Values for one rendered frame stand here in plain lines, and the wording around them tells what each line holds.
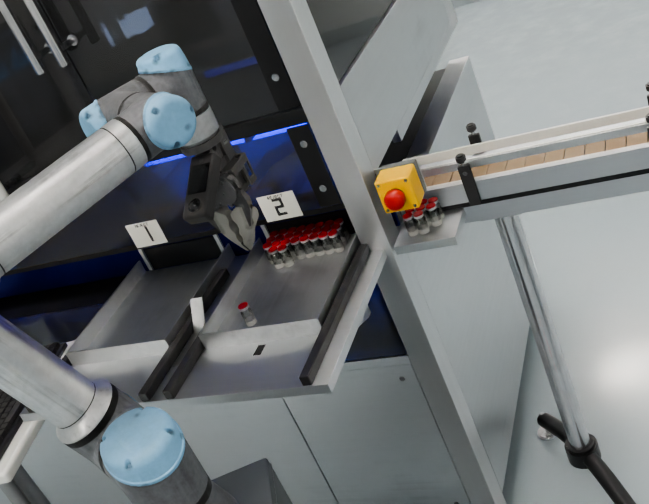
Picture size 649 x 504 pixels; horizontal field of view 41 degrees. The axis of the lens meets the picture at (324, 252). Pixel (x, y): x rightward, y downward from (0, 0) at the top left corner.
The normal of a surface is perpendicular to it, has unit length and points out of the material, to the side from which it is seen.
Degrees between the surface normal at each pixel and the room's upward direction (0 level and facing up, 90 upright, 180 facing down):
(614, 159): 90
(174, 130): 90
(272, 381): 0
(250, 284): 0
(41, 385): 92
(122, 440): 8
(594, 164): 90
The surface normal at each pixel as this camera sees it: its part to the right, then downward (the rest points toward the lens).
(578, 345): -0.37, -0.81
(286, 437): -0.29, 0.56
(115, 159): 0.55, 0.10
